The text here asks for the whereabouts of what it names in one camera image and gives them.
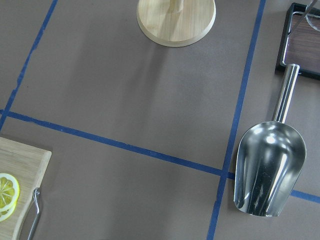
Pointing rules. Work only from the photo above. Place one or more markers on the wooden cutting board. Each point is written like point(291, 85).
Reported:
point(28, 165)

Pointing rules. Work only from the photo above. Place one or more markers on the wooden mug tree stand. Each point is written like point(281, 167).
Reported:
point(176, 23)

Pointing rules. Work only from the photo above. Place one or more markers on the lemon slice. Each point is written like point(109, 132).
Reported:
point(7, 211)
point(9, 191)

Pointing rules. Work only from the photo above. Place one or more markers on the dark wooden tray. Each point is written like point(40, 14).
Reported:
point(302, 47)

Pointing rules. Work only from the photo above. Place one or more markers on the clear wine glass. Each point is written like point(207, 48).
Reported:
point(312, 14)

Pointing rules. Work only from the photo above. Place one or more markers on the stainless steel scoop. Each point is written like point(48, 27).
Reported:
point(270, 158)

